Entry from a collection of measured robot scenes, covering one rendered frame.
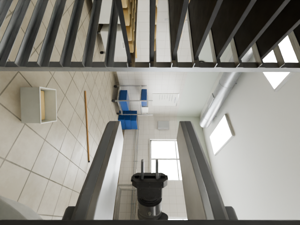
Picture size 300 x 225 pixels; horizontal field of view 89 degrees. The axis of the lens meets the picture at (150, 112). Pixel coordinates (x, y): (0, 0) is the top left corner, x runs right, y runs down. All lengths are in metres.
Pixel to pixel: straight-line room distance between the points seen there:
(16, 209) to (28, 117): 1.17
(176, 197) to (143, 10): 4.76
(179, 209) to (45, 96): 4.36
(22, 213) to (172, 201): 4.73
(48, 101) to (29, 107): 0.21
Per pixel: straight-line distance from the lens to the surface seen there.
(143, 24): 3.80
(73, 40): 0.83
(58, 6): 1.02
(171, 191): 5.09
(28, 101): 1.57
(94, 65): 0.71
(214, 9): 0.55
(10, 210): 0.47
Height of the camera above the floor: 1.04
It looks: level
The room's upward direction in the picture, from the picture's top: 90 degrees clockwise
